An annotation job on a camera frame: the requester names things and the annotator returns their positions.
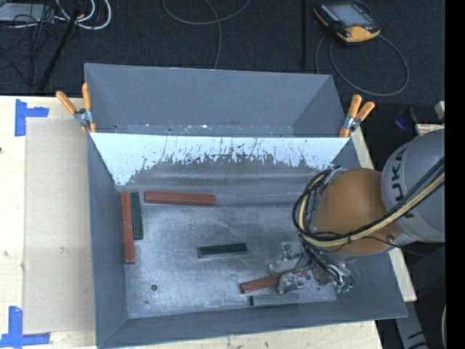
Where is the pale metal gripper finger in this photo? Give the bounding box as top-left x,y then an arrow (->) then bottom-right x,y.
268,242 -> 304,273
276,271 -> 313,294

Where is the pale flat board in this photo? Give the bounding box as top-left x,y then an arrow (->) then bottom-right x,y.
22,117 -> 97,334

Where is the grey metal bin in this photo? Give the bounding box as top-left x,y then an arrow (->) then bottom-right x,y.
84,62 -> 409,349

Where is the dark green flat block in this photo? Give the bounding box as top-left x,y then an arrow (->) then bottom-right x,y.
130,190 -> 145,241
248,292 -> 302,308
196,242 -> 248,259

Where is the red-brown block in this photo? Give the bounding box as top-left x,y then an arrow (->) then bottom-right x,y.
144,190 -> 217,207
120,190 -> 137,265
238,271 -> 310,294

